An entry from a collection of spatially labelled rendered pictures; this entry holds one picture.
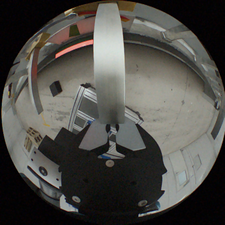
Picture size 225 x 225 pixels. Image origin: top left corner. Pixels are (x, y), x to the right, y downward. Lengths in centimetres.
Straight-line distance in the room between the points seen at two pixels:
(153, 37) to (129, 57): 70
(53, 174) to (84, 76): 99
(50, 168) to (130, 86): 101
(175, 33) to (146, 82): 87
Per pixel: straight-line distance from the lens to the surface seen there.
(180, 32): 29
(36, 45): 31
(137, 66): 98
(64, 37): 31
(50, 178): 27
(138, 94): 102
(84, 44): 28
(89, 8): 20
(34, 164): 29
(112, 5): 16
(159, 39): 33
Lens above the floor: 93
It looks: 60 degrees down
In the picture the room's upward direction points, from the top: 178 degrees counter-clockwise
